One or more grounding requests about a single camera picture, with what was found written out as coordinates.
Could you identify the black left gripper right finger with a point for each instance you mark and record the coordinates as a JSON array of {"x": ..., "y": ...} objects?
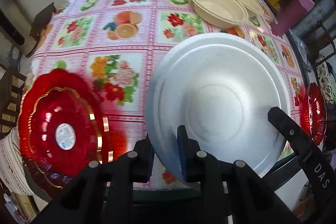
[{"x": 194, "y": 161}]

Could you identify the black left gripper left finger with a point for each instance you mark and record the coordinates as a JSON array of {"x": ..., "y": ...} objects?
[{"x": 143, "y": 163}]

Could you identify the red flower-shaped glass plate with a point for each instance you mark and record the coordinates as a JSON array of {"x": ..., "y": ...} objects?
[{"x": 62, "y": 127}]

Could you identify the striped white cloth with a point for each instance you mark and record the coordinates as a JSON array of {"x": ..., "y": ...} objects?
[{"x": 12, "y": 172}]

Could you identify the floral fruit pattern tablecloth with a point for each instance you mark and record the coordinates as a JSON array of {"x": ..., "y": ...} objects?
[{"x": 115, "y": 46}]

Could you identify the wooden chair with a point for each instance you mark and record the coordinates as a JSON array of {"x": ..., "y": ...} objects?
[{"x": 12, "y": 85}]

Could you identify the purple thermos bottle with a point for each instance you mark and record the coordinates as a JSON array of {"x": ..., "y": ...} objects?
[{"x": 291, "y": 15}]

